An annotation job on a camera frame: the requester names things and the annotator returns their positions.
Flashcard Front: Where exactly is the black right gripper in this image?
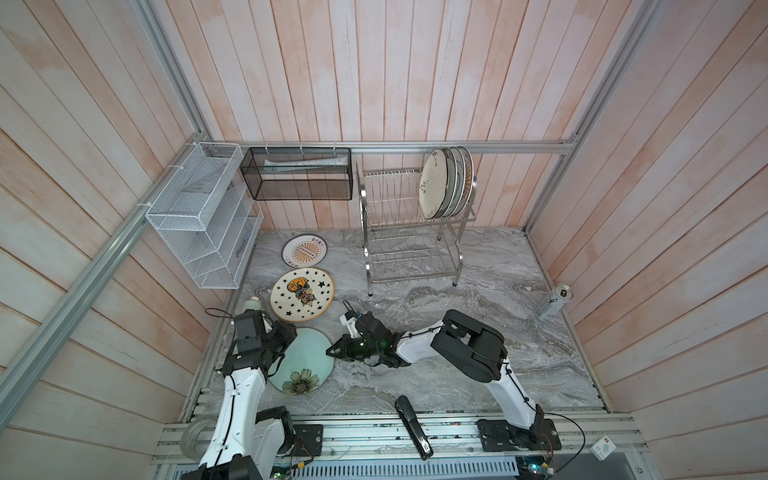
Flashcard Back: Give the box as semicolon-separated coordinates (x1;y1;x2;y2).
325;332;383;360

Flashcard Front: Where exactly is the light green flower plate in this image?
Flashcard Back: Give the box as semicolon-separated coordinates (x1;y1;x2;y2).
268;328;334;396

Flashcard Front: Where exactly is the cream plate floral rim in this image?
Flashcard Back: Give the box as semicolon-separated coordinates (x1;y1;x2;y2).
418;149;448;219

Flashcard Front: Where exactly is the white plate green lettered rim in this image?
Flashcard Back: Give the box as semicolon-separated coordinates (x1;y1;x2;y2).
440;148;457;218

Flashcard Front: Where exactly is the white plate green clover design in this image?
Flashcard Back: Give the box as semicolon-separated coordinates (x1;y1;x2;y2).
450;147;465;217

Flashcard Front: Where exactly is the white plate orange sunburst design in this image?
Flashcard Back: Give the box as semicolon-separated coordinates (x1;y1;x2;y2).
458;146;475;212

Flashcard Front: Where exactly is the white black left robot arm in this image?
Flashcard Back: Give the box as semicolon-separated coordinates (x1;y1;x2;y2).
182;297;297;479

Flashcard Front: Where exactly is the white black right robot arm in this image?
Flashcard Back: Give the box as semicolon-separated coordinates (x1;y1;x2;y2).
326;309;544;432

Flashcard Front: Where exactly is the stainless steel dish rack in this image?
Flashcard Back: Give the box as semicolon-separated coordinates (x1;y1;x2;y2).
357;168;475;295

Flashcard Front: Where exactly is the cream plate stars cartoon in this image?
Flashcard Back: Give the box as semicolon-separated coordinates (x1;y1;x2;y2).
270;268;335;323

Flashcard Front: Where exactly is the pale green ceramic bottle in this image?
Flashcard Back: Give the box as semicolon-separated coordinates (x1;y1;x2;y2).
242;296;263;311

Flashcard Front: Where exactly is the small orange sunburst plate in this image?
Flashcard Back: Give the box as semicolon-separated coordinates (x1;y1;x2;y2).
281;234;328;268

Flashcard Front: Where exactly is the black stapler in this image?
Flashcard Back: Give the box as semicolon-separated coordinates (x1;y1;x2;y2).
395;395;434;461

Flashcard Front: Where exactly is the black mesh basket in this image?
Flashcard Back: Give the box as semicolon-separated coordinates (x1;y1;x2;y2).
240;146;353;201

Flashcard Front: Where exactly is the silver drink can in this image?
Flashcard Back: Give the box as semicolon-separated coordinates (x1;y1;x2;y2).
534;284;573;320

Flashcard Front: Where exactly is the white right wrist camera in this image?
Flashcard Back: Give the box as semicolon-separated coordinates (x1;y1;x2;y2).
340;310;361;338

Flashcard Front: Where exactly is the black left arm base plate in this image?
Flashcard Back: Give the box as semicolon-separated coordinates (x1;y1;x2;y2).
256;406;324;458

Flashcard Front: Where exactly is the white wire mesh shelf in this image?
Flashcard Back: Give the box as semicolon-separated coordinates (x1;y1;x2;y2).
146;142;263;290

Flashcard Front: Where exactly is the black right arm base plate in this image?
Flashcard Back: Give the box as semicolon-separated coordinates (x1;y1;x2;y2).
476;418;562;452

